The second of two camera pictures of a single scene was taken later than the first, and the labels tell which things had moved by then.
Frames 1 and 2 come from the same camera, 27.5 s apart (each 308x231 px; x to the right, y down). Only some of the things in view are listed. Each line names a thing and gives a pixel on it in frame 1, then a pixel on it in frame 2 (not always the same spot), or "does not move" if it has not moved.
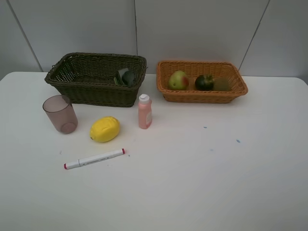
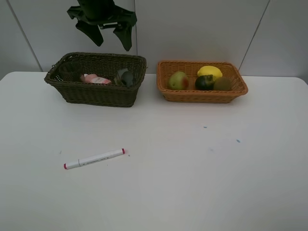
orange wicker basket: [193, 70] does not move
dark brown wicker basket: [88, 79] does not move
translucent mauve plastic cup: [59, 109] → [70, 71]
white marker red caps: [94, 158] does not move
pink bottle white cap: [145, 112] → [93, 78]
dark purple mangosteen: [204, 82] does not move
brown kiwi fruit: [221, 83] does not move
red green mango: [179, 80] does not move
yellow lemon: [105, 129] → [210, 70]
